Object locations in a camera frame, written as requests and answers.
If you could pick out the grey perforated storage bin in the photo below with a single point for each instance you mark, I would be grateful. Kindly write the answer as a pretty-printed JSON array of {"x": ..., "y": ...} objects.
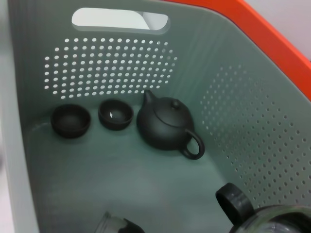
[{"x": 145, "y": 174}]

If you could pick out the black clay teapot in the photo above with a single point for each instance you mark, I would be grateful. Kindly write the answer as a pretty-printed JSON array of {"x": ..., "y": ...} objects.
[{"x": 165, "y": 123}]

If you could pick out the small black clay cup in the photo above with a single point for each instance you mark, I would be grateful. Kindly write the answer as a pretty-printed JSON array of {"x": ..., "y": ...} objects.
[
  {"x": 116, "y": 122},
  {"x": 70, "y": 125}
]

